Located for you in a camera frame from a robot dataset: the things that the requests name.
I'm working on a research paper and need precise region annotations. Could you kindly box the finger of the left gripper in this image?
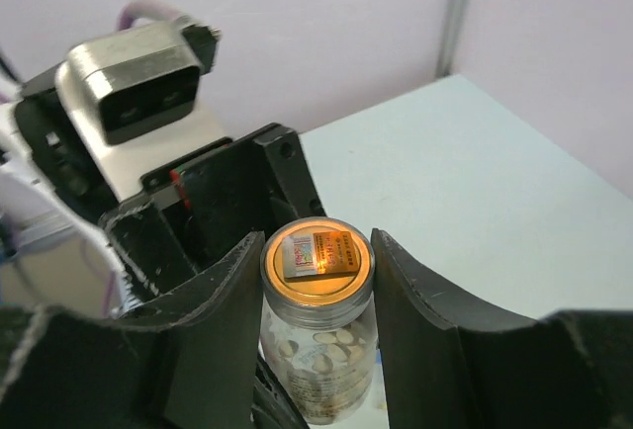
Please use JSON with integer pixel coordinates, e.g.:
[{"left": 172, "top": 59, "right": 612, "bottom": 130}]
[
  {"left": 98, "top": 199, "right": 198, "bottom": 300},
  {"left": 252, "top": 124, "right": 326, "bottom": 227}
]

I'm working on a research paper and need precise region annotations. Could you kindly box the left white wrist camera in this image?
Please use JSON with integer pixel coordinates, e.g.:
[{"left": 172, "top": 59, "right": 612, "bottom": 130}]
[{"left": 54, "top": 17, "right": 226, "bottom": 202}]

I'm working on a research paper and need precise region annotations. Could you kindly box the right aluminium frame post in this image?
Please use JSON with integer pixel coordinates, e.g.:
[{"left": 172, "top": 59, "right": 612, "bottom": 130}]
[{"left": 434, "top": 0, "right": 470, "bottom": 79}]

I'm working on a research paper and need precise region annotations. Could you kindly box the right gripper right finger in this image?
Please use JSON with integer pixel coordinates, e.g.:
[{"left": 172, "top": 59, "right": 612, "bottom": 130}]
[{"left": 371, "top": 229, "right": 632, "bottom": 428}]

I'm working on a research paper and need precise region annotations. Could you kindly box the clear pill bottle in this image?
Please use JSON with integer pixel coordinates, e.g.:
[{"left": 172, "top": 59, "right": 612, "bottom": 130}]
[{"left": 260, "top": 216, "right": 378, "bottom": 425}]

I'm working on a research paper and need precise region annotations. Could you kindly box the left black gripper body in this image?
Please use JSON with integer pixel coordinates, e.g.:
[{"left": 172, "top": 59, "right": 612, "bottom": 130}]
[{"left": 140, "top": 138, "right": 281, "bottom": 269}]

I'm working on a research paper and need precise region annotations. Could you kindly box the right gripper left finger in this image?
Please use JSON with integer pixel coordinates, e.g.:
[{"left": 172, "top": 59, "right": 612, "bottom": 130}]
[{"left": 1, "top": 232, "right": 264, "bottom": 428}]

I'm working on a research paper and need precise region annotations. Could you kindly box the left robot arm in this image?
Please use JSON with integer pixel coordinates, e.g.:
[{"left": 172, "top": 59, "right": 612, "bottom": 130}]
[{"left": 1, "top": 64, "right": 324, "bottom": 305}]

